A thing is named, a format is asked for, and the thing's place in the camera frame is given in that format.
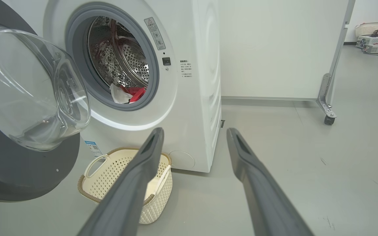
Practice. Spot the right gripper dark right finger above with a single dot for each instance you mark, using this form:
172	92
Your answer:
267	203

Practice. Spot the cream perforated laundry basket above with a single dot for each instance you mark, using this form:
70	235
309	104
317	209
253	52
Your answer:
110	177

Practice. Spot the white front-load washing machine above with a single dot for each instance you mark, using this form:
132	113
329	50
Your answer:
192	114

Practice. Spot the black text notice sticker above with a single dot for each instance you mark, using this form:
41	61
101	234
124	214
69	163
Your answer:
186	69

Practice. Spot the white partition panel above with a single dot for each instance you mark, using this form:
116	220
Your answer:
274	49

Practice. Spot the white woven storage basket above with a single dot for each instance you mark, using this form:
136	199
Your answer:
366	29

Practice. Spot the red and white striped garment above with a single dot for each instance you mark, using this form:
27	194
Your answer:
118	95

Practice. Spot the blue energy label sticker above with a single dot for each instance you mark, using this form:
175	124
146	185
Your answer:
93	149

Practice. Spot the grey warning sticker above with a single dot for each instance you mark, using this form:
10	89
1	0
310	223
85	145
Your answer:
155	33

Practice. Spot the black door latch socket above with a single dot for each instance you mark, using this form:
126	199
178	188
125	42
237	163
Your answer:
166	61

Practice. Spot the silver metal partition leg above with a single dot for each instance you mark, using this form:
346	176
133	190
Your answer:
326	95

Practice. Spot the black caster wheel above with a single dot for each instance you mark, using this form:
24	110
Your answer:
329	120

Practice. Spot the red lettered jersey garment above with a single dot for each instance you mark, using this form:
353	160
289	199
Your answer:
138	93

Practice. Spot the black glass washing machine door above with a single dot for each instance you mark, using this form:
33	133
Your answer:
18	170

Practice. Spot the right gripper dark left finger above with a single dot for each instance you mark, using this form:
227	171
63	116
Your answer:
126	196

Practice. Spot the stainless steel washing machine drum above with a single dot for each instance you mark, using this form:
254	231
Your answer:
120	62

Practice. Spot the round drain filter cover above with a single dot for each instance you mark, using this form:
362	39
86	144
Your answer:
182	160

